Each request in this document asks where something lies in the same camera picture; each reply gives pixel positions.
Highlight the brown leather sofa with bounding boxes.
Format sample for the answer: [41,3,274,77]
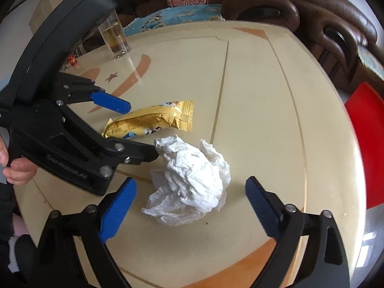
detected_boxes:
[115,0,384,93]

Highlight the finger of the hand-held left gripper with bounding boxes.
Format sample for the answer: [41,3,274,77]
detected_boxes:
[64,120,159,167]
[57,72,132,114]

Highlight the beige cabinet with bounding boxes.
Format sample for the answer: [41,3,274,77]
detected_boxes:
[29,0,75,33]

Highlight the white tissue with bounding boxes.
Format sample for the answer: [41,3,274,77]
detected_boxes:
[142,134,231,227]

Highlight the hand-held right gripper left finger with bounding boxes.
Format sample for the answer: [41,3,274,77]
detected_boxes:
[30,178,138,288]

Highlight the red plastic stool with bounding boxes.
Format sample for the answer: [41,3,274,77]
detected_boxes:
[344,82,384,210]

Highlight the yellow snack packet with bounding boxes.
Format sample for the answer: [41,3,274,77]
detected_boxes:
[102,100,194,140]

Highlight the person's black trousers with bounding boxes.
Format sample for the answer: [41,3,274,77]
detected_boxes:
[0,183,39,276]

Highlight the drinking glass with tea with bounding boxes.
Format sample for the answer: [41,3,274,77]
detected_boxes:
[97,7,132,59]

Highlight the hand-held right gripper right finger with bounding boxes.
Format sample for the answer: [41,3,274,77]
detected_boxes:
[245,176,350,288]

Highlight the person's left hand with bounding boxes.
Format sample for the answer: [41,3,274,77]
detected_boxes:
[0,132,38,186]

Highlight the blue floral cloth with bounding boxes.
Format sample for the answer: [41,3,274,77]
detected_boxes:
[123,4,225,36]

